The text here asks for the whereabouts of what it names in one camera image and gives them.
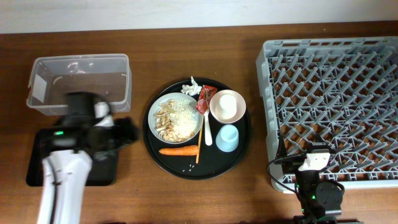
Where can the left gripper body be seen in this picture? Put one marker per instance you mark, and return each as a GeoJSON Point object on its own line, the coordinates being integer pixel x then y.
{"type": "Point", "coordinates": [103, 139]}

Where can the white plastic fork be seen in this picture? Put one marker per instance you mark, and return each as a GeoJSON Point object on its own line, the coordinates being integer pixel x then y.
{"type": "Point", "coordinates": [208, 136]}

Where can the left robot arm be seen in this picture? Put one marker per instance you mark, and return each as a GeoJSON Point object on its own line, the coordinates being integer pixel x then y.
{"type": "Point", "coordinates": [66, 159]}

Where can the black rectangular tray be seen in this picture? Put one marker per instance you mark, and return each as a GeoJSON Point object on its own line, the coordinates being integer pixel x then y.
{"type": "Point", "coordinates": [103, 173]}

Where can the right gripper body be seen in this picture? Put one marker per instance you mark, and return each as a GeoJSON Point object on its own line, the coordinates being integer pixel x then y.
{"type": "Point", "coordinates": [293, 167]}

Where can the rice and peanuts pile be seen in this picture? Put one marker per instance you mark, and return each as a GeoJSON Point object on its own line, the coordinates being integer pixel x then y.
{"type": "Point", "coordinates": [175, 120]}

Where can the wooden chopstick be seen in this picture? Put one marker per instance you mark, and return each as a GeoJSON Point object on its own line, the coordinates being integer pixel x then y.
{"type": "Point", "coordinates": [199, 143]}

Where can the light blue cup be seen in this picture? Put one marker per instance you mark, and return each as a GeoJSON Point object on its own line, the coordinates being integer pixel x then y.
{"type": "Point", "coordinates": [227, 139]}

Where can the pink bowl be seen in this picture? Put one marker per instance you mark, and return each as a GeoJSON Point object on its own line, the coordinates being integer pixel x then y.
{"type": "Point", "coordinates": [241, 106]}

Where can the orange carrot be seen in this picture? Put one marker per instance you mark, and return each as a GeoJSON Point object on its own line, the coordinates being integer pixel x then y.
{"type": "Point", "coordinates": [181, 151]}

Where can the clear plastic bin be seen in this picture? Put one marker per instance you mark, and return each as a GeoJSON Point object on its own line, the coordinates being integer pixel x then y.
{"type": "Point", "coordinates": [51, 78]}

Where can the white cup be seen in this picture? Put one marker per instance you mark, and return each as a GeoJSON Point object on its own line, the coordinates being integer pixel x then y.
{"type": "Point", "coordinates": [226, 107]}

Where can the red snack wrapper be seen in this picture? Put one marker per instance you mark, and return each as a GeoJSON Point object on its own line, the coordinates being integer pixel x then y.
{"type": "Point", "coordinates": [206, 94]}

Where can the white tissue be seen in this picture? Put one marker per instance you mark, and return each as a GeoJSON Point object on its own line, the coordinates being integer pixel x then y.
{"type": "Point", "coordinates": [193, 89]}

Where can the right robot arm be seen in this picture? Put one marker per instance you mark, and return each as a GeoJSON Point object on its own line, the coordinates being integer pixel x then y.
{"type": "Point", "coordinates": [320, 199]}

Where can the grey dishwasher rack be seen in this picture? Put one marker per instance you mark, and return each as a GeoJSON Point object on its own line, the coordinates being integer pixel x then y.
{"type": "Point", "coordinates": [342, 90]}

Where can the round black tray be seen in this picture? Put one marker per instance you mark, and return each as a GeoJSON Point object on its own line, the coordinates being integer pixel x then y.
{"type": "Point", "coordinates": [212, 161]}

